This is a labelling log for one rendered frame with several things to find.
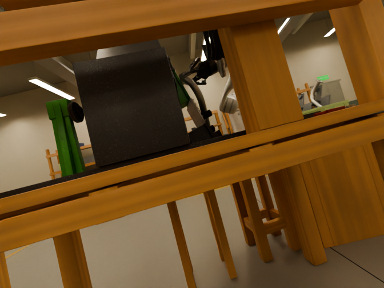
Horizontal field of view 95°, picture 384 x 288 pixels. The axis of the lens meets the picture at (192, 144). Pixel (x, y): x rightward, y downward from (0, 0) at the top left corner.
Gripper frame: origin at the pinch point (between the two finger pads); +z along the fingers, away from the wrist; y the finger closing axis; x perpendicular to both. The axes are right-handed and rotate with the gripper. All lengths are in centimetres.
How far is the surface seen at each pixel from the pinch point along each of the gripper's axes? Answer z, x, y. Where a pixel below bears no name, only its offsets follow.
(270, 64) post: -13.0, 37.4, 8.9
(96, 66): 30.7, 10.0, 21.4
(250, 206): -6, 27, -92
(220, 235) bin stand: 22, 32, -93
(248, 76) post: -5.5, 37.5, 8.8
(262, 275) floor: 12, 59, -112
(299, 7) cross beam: -26.9, 33.1, 18.1
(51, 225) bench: 56, 44, 3
